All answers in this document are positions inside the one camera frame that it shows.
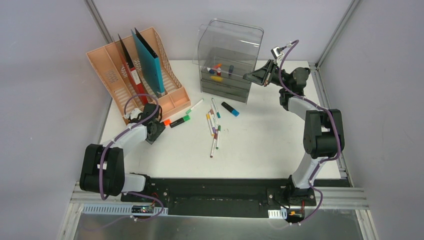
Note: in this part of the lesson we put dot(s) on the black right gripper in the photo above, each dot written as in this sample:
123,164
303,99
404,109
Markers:
263,76

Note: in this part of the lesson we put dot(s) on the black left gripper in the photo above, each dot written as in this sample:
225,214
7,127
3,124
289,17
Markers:
156,131

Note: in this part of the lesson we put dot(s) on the dark blue small bottle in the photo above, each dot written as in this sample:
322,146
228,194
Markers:
230,70

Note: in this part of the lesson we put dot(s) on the red folder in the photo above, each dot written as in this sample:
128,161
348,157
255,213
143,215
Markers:
130,69

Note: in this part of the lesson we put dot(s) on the smoked clear drawer box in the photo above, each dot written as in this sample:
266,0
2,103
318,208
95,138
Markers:
228,43

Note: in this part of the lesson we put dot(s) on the red orange small bottle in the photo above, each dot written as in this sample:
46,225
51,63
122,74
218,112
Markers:
217,66

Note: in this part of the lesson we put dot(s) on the blue white small bottle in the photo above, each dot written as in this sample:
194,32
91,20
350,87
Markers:
210,70

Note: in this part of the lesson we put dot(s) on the teal folder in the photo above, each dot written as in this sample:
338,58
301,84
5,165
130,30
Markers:
150,64

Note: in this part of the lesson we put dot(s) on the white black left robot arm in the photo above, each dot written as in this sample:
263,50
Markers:
103,168

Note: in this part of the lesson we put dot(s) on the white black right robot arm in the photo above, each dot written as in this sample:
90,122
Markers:
323,134

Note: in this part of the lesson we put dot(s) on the white marker green caps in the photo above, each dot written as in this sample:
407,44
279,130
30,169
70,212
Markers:
194,106

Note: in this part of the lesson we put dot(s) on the black highlighter blue cap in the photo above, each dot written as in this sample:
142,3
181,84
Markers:
229,108

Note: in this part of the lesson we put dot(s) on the white marker yellow caps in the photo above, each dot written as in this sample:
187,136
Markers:
210,124

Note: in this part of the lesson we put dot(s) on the white marker purple cap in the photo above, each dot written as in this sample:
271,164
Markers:
212,116

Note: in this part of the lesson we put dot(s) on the white marker brown cap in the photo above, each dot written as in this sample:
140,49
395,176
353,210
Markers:
213,145

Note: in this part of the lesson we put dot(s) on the white marker green cap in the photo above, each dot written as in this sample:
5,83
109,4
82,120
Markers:
218,134

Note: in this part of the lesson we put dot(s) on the peach plastic file organizer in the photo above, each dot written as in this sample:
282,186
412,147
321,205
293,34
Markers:
118,66

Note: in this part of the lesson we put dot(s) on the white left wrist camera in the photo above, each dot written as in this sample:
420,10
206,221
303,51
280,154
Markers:
133,114

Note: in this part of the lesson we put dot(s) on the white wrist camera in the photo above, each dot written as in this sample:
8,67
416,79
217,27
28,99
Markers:
278,52
133,114

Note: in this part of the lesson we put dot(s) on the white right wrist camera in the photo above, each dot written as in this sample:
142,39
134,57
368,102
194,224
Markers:
278,52

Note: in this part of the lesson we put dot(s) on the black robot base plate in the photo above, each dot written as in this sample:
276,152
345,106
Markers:
231,197

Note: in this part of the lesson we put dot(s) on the aluminium frame rail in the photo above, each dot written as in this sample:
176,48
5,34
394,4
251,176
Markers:
93,204

